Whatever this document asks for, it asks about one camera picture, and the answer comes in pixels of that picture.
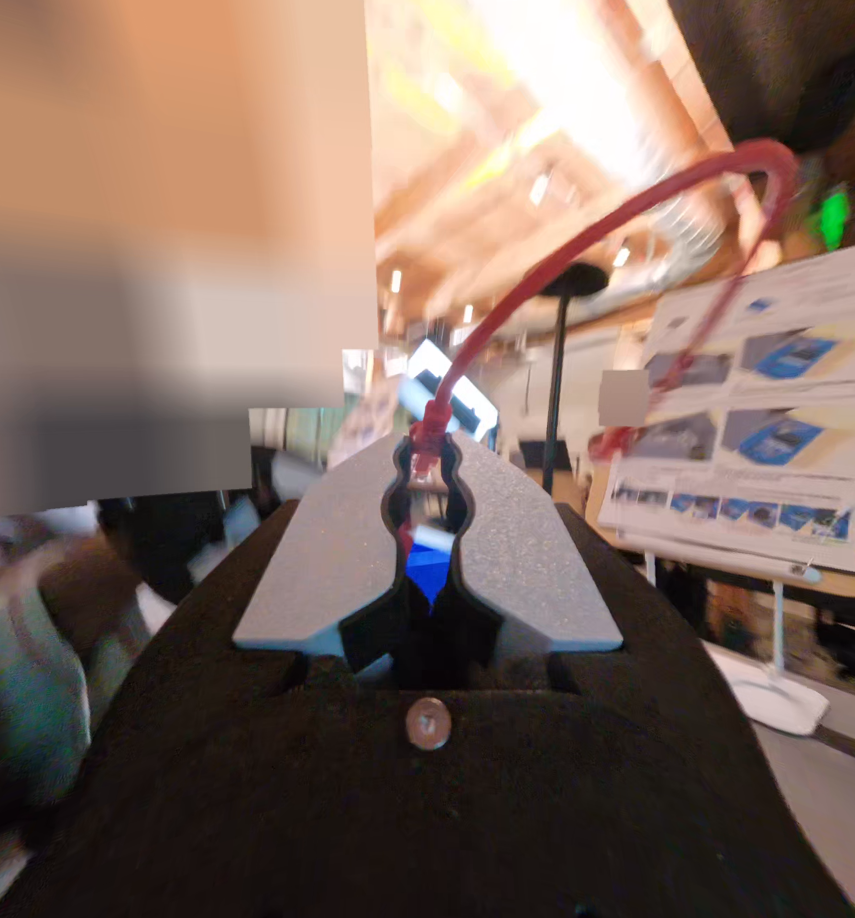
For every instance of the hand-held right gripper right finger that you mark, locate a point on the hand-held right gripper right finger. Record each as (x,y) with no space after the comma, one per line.
(535,566)

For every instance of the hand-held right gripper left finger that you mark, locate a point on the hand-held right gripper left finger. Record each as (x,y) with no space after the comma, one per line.
(320,559)

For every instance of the blue device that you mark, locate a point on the blue device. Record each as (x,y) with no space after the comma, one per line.
(427,570)

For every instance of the studio light panel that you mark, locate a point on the studio light panel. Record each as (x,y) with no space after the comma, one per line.
(463,391)

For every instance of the instruction board on white stand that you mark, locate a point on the instruction board on white stand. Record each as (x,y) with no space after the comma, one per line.
(793,444)

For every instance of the black round-top pole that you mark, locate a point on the black round-top pole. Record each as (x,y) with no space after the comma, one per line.
(574,278)

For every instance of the green exit sign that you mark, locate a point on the green exit sign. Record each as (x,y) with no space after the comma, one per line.
(834,219)

